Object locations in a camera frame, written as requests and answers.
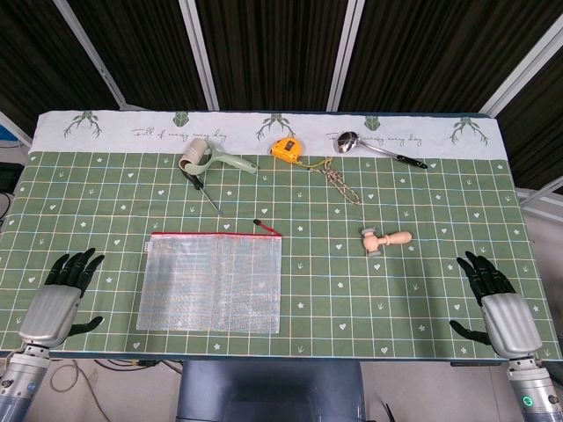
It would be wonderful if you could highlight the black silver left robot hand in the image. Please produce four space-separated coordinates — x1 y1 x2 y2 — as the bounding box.
18 247 106 349

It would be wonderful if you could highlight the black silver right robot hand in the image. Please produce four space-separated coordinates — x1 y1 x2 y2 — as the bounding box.
448 250 545 360

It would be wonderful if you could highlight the clear zipper mesh pouch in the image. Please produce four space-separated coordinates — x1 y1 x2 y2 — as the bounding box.
135 218 283 333

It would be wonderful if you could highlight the green grid tablecloth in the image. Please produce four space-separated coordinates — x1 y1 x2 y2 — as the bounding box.
0 109 563 362

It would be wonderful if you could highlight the small wooden mallet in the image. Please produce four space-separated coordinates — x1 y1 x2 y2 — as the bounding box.
361 226 413 258

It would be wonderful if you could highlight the pale green lint roller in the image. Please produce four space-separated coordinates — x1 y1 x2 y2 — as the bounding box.
178 138 260 176

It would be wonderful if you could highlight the blue-grey robot torso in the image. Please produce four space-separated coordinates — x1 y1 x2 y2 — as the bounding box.
175 360 366 422

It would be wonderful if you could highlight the yellow tape measure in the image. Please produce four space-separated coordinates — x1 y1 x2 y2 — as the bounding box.
268 136 305 163

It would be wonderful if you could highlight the beige floor cable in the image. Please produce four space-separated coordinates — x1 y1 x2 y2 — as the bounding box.
49 360 109 422

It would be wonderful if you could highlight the aluminium partition post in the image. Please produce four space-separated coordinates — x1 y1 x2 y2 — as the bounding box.
52 0 129 111
325 0 366 112
0 110 34 149
479 12 563 119
178 0 220 111
516 178 563 217

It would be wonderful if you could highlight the black handled screwdriver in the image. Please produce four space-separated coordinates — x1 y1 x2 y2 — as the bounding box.
183 170 224 216

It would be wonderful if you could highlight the metal chain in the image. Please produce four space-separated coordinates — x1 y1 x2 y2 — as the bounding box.
298 156 364 207

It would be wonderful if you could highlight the metal spoon black handle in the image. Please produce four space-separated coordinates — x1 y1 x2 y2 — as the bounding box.
333 130 429 171

